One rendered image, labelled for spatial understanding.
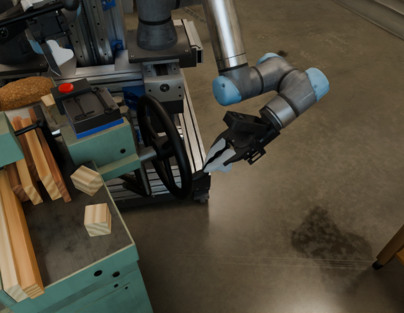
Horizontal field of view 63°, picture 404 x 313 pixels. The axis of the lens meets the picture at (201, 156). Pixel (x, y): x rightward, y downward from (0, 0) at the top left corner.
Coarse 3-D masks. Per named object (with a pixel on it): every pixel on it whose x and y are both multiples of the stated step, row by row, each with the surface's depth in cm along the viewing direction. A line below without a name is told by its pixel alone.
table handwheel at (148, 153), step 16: (144, 96) 80; (144, 112) 89; (160, 112) 74; (144, 128) 94; (176, 128) 73; (144, 144) 97; (160, 144) 83; (176, 144) 72; (144, 160) 83; (160, 160) 84; (176, 160) 74; (160, 176) 95; (176, 192) 87
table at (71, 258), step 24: (48, 120) 80; (72, 168) 69; (96, 168) 69; (120, 168) 74; (72, 192) 65; (96, 192) 65; (48, 216) 61; (72, 216) 61; (120, 216) 61; (48, 240) 58; (72, 240) 58; (96, 240) 58; (120, 240) 58; (48, 264) 55; (72, 264) 55; (96, 264) 55; (120, 264) 59; (48, 288) 53; (72, 288) 56; (24, 312) 53
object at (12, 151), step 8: (0, 112) 61; (0, 120) 59; (8, 120) 61; (0, 128) 58; (8, 128) 58; (0, 136) 57; (8, 136) 58; (0, 144) 58; (8, 144) 59; (16, 144) 60; (0, 152) 59; (8, 152) 60; (16, 152) 61; (0, 160) 60; (8, 160) 61; (16, 160) 62
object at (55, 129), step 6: (36, 108) 68; (36, 114) 67; (42, 114) 67; (48, 126) 65; (54, 126) 69; (60, 126) 69; (42, 132) 63; (48, 132) 64; (54, 132) 69; (48, 138) 65; (54, 138) 67; (48, 144) 66; (54, 144) 66; (54, 150) 67; (54, 156) 68; (60, 156) 69
